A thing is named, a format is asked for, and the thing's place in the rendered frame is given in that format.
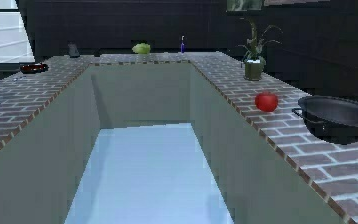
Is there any brick-topped grey kitchen counter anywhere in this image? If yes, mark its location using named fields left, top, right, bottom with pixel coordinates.
left=0, top=51, right=358, bottom=224

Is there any black cooking pot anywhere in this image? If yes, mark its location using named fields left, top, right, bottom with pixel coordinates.
left=291, top=95, right=358, bottom=146

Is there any green lettuce head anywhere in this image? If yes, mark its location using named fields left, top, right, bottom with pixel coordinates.
left=131, top=42, right=152, bottom=55

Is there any red tomato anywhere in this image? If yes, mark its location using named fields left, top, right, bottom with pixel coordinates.
left=254, top=91, right=279, bottom=113

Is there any green potted house plant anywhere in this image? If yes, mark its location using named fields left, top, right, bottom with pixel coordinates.
left=238, top=18, right=283, bottom=82

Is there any dark grey upright phone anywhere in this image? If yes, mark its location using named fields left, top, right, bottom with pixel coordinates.
left=67, top=41, right=81, bottom=59

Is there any dark red shallow pan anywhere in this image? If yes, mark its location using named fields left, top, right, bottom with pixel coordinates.
left=19, top=63, right=50, bottom=75

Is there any white window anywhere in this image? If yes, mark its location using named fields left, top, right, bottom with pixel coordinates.
left=0, top=0, right=36, bottom=64

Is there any green framed wall picture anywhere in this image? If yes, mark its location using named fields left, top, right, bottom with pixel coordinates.
left=226, top=0, right=265, bottom=12

